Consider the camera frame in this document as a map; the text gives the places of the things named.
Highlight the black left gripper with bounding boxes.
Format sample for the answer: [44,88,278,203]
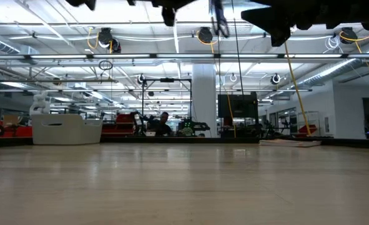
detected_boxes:
[66,0,198,28]

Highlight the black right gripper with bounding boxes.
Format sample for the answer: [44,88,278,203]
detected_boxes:
[241,0,369,48]

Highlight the long ceiling light bar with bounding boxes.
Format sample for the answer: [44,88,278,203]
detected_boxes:
[0,53,369,60]

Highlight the white building column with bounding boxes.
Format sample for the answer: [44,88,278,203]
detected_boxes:
[191,64,218,138]

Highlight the black cabinet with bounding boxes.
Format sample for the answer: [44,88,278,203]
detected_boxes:
[217,92,260,139]

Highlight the person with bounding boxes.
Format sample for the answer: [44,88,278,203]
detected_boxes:
[146,111,174,137]

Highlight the red bin shelving rack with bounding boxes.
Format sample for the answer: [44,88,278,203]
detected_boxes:
[101,113,136,138]

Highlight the black desk equipment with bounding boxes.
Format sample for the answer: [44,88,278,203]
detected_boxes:
[134,111,156,137]

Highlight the black machine with green light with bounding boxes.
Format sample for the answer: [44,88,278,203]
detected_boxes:
[177,117,211,138]

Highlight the white flat board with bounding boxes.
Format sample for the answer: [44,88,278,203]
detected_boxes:
[258,139,323,148]

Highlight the white plastic bin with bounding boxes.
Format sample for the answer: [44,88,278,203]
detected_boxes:
[31,113,104,146]

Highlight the white robot figure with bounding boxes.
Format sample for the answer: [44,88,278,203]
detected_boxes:
[29,91,51,117]

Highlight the cardboard box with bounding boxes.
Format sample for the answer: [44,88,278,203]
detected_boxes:
[2,114,21,126]

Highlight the black reel with yellow cord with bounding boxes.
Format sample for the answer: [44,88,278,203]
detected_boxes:
[338,26,369,81]
[195,26,237,139]
[87,27,113,50]

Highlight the black hanging cable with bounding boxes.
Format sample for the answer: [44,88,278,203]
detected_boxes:
[232,17,245,94]

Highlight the black ceiling cord reel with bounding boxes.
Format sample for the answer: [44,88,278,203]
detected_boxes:
[111,37,122,54]

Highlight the black gantry frame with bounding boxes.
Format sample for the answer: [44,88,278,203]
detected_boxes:
[141,77,193,128]

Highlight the yellow hanging cord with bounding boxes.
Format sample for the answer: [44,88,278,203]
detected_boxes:
[283,42,313,138]

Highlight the black aluminium rig frame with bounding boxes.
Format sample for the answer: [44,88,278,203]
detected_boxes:
[0,134,369,149]

